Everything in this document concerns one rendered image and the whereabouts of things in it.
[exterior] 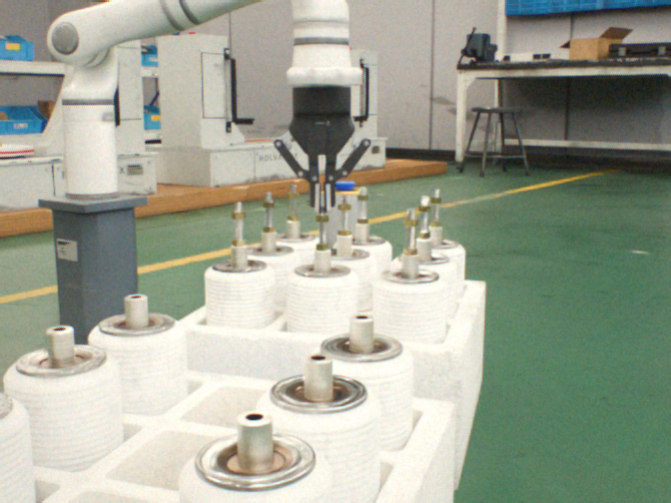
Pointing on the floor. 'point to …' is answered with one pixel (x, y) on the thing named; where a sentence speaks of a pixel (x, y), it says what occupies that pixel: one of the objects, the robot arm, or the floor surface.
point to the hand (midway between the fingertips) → (322, 197)
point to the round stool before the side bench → (501, 138)
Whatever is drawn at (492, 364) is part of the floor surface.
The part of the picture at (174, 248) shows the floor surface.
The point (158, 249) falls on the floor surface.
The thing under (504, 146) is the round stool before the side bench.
